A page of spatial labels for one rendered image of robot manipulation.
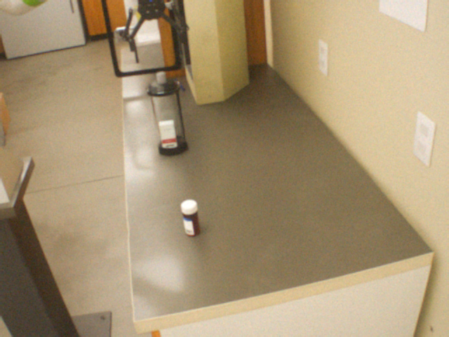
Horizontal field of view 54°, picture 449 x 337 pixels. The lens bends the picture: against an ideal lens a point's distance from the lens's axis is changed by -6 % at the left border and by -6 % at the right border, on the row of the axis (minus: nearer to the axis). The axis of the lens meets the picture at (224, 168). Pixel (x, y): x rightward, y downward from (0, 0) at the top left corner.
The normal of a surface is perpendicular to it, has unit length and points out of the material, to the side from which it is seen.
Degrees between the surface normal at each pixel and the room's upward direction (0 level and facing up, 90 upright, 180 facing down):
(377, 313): 90
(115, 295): 0
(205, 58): 90
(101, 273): 0
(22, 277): 90
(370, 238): 0
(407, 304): 90
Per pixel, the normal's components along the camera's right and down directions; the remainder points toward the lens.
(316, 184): -0.09, -0.85
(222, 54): 0.83, 0.22
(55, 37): 0.20, 0.50
